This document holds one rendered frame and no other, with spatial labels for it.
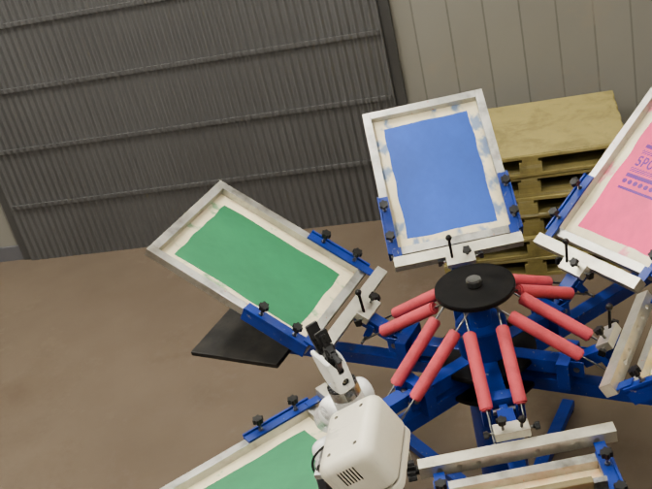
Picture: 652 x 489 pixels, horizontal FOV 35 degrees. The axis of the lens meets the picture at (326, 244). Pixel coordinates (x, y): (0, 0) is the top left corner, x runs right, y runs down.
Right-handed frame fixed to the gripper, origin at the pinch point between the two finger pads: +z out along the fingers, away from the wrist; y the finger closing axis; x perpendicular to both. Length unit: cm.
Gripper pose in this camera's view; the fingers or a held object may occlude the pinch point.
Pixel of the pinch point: (317, 334)
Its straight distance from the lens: 240.2
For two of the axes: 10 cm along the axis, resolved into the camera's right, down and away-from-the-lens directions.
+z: -3.7, -8.3, -4.2
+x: 8.3, -5.0, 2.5
